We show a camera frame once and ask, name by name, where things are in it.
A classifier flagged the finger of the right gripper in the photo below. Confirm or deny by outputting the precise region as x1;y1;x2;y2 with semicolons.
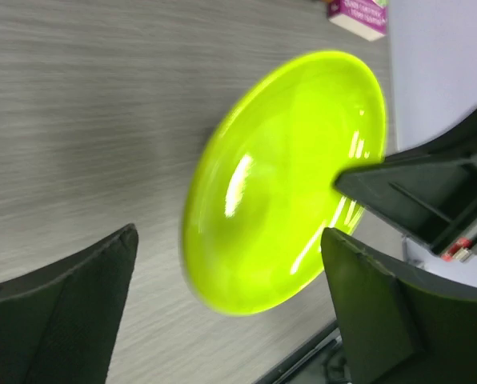
334;108;477;262

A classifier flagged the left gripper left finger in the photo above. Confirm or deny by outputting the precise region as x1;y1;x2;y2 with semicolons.
0;224;138;383

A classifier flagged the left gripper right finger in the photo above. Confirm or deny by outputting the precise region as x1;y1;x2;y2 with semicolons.
321;228;477;383

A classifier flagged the lime green plate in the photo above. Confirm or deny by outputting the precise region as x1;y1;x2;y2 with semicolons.
181;50;387;316

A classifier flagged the purple treehouse book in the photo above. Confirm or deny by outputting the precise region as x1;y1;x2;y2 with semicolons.
327;0;388;42

